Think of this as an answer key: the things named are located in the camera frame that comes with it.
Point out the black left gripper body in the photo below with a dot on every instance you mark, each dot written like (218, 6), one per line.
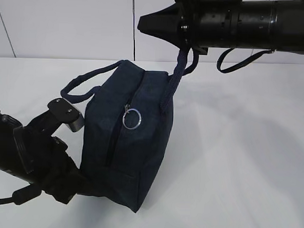
(42, 159)

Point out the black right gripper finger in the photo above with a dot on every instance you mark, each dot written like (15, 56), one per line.
(164, 24)

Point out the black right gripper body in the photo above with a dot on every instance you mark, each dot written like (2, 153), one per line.
(189, 10)

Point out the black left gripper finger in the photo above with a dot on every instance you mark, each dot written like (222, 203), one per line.
(81, 185)

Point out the dark blue lunch bag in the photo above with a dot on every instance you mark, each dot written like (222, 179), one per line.
(128, 120)

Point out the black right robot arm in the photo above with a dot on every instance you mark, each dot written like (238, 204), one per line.
(202, 24)

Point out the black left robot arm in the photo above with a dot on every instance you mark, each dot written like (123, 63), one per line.
(8, 161)

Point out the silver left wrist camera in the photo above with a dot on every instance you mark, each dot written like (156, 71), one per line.
(66, 113)

